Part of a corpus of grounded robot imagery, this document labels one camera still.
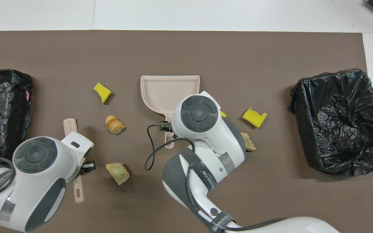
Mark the brown table mat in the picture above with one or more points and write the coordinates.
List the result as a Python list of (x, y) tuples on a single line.
[(206, 51)]

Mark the pale lumpy pastry toy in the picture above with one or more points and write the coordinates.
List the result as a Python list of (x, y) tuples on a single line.
[(250, 144)]

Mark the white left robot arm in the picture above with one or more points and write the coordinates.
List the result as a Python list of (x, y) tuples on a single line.
[(34, 155)]

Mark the black bag lined bin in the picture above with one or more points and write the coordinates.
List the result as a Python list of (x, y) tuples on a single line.
[(335, 129)]

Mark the pale ridged pastry toy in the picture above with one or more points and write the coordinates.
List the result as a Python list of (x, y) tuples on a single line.
[(118, 173)]

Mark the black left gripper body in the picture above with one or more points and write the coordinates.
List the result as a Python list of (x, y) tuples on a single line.
[(88, 166)]

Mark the yellow notched sponge piece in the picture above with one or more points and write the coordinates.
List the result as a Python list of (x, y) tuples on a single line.
[(254, 117)]

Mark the yellow sponge piece dark dot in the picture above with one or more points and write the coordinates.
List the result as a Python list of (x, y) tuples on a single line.
[(223, 114)]

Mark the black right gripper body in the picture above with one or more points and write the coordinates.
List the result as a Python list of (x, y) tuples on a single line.
[(166, 127)]

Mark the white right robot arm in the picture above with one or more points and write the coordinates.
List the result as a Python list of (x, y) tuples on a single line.
[(199, 113)]

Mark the beige hand brush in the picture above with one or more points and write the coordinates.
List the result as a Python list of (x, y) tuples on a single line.
[(70, 126)]

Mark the yellow wedge sponge piece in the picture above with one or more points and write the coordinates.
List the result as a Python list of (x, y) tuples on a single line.
[(101, 91)]

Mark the orange striped croissant toy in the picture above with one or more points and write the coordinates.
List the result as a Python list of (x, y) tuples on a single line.
[(113, 124)]

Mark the beige plastic dustpan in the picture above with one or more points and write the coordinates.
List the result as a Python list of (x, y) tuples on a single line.
[(160, 90)]

